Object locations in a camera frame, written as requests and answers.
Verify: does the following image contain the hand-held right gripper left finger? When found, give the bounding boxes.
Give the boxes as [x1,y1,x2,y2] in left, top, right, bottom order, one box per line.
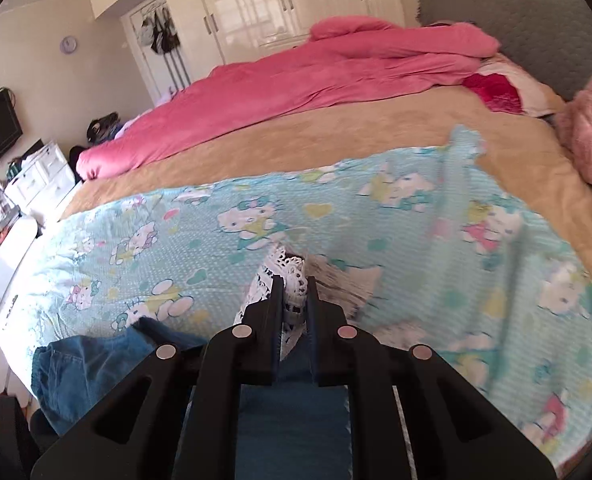
[30,275,285,480]

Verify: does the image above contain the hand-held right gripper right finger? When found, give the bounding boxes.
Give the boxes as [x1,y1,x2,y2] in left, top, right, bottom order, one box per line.
[306,276,560,480]

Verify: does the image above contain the blue denim pants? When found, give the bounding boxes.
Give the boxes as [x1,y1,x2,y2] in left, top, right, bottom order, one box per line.
[31,242,384,480]

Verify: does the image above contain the light blue cartoon printed blanket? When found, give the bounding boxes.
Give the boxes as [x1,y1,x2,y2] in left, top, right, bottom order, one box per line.
[0,125,592,467]

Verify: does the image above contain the tan plush blanket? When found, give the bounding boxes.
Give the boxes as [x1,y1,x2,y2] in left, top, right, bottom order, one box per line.
[58,82,592,311]

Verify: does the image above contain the pink duvet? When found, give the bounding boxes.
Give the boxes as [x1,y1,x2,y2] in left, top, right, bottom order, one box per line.
[76,16,502,182]

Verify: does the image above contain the black bundle beside bed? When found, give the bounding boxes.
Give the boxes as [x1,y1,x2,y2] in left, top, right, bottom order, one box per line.
[68,145,91,184]

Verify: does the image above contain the black handbag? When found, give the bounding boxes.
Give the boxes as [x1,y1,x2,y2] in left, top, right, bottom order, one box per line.
[86,113,123,144]

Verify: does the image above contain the white plastic drawer unit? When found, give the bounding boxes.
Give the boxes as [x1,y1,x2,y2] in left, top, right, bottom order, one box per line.
[3,141,78,212]

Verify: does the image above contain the white table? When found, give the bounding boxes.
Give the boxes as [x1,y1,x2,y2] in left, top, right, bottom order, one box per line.
[0,214,41,392]

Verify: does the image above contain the red floral pillow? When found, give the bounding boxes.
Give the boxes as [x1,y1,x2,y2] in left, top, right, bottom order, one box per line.
[462,54,566,119]

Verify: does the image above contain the hanging dark clothes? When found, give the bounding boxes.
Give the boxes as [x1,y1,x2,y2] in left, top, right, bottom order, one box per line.
[138,4,182,57]

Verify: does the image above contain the white wardrobe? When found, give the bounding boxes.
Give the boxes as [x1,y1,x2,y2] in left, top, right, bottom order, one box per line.
[88,0,408,68]

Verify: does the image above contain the grey quilted headboard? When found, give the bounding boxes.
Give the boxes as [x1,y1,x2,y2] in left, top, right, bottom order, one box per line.
[416,0,592,102]

